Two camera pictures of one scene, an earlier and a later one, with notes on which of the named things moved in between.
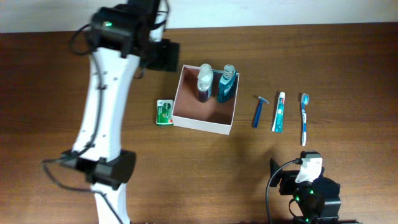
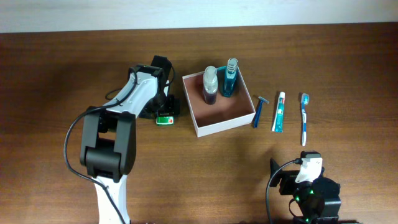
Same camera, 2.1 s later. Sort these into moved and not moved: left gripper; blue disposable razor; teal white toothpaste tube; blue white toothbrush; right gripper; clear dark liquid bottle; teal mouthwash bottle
Moved: clear dark liquid bottle; left gripper; teal mouthwash bottle
Not moved: teal white toothpaste tube; blue white toothbrush; blue disposable razor; right gripper
